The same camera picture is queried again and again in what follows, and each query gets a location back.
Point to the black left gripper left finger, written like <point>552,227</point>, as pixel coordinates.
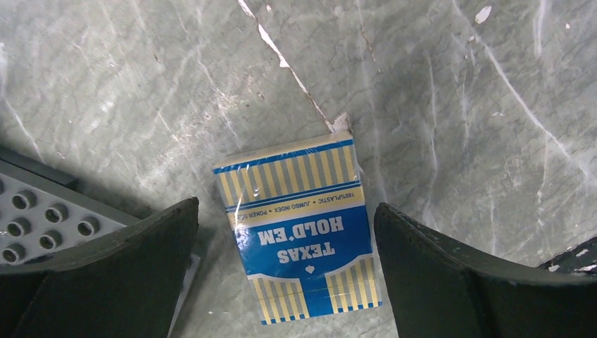
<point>123,284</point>

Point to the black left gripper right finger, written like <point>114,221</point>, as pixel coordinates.
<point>440,287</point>

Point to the blue playing card deck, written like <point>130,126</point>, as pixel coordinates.
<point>300,222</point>

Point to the dark grey lego baseplate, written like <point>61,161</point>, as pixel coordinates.
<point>42,212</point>

